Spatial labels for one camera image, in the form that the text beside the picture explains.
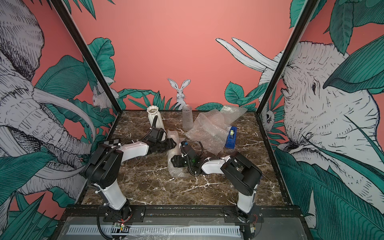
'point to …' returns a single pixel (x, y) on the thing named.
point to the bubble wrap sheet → (175, 172)
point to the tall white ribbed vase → (152, 111)
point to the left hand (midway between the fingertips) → (174, 142)
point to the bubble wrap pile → (209, 129)
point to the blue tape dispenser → (231, 141)
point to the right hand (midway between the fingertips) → (173, 158)
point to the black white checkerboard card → (113, 143)
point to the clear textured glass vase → (187, 117)
